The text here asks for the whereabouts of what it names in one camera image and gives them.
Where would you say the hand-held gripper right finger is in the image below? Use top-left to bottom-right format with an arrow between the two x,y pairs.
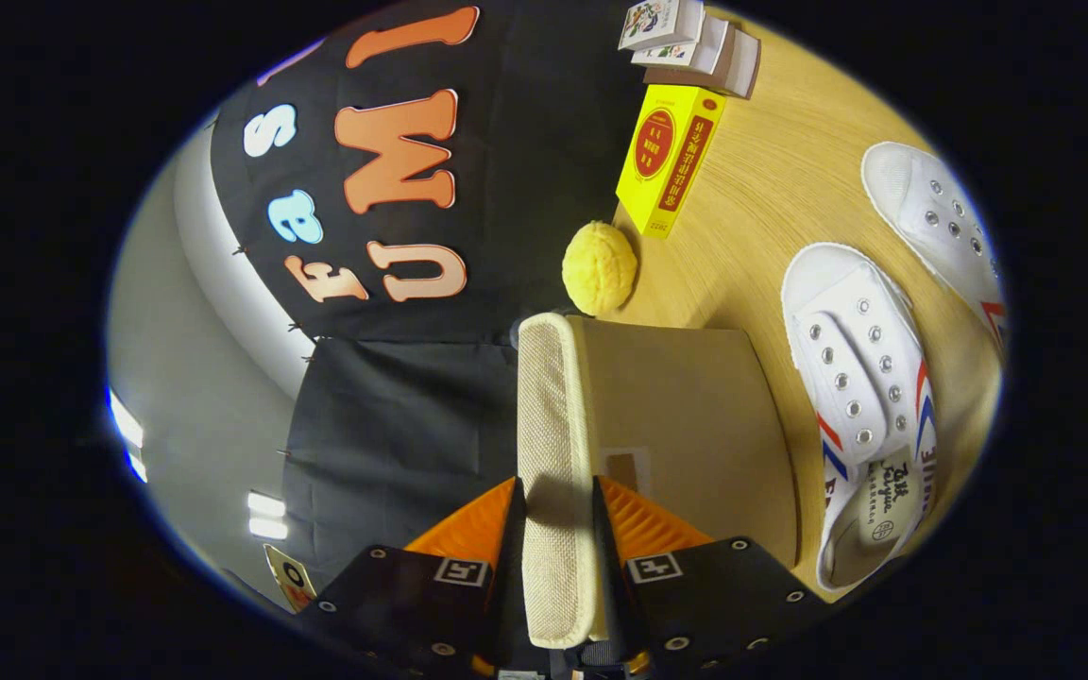
591,474 -> 830,680

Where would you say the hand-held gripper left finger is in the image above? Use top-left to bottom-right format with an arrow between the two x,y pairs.
313,475 -> 534,680

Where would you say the beige fabric storage box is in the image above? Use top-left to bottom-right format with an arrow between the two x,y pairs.
514,312 -> 800,653

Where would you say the white canvas shoe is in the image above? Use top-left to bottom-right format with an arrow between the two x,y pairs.
860,142 -> 1010,352
780,243 -> 939,593

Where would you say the small printed card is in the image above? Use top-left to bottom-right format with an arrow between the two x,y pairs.
265,545 -> 318,613

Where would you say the ceiling light panel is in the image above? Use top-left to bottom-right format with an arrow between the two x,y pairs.
246,491 -> 290,541
108,387 -> 148,483

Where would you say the yellow plush ball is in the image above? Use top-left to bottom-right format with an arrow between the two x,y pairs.
561,220 -> 639,317

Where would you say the yellow book red label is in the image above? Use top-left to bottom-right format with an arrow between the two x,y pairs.
615,83 -> 727,239

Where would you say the brown cover book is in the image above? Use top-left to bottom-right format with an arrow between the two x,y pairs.
643,26 -> 762,100

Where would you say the white book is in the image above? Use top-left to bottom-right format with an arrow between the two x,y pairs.
632,14 -> 732,69

